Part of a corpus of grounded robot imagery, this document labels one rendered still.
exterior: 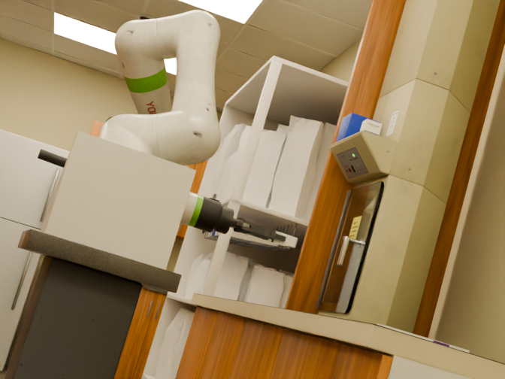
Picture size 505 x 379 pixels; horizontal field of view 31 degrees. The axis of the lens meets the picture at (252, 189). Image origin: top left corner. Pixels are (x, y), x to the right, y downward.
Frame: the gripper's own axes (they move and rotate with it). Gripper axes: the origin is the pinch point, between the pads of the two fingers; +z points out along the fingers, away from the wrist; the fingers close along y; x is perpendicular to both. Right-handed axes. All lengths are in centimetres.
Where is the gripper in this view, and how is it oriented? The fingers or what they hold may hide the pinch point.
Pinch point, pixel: (283, 239)
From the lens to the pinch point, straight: 264.5
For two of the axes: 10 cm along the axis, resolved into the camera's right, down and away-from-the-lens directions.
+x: -3.0, 9.5, -1.2
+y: -2.1, 0.6, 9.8
